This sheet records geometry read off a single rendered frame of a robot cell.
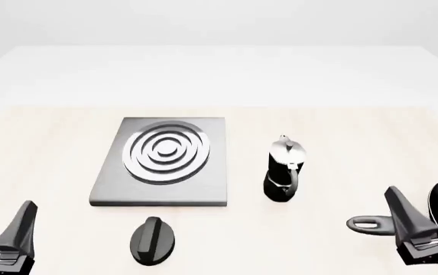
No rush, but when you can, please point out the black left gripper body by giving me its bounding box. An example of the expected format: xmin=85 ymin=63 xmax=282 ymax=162
xmin=0 ymin=254 xmax=36 ymax=275

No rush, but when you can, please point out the round black stove knob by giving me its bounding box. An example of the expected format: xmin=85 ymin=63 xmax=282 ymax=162
xmin=129 ymin=215 xmax=177 ymax=267

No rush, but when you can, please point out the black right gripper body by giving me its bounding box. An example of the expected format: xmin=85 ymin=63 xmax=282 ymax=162
xmin=396 ymin=233 xmax=438 ymax=275

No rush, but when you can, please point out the black and silver moka pot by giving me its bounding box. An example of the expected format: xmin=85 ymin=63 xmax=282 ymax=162
xmin=262 ymin=134 xmax=307 ymax=203

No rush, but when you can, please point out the flat black stove plate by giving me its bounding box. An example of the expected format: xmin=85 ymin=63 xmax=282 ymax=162
xmin=88 ymin=116 xmax=229 ymax=208

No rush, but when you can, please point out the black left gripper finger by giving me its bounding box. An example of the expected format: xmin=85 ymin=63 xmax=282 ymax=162
xmin=0 ymin=199 xmax=38 ymax=260

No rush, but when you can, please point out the black frying pan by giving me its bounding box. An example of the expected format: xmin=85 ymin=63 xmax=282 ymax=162
xmin=346 ymin=177 xmax=438 ymax=259

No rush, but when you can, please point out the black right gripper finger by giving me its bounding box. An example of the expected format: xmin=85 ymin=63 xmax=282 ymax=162
xmin=384 ymin=186 xmax=438 ymax=248

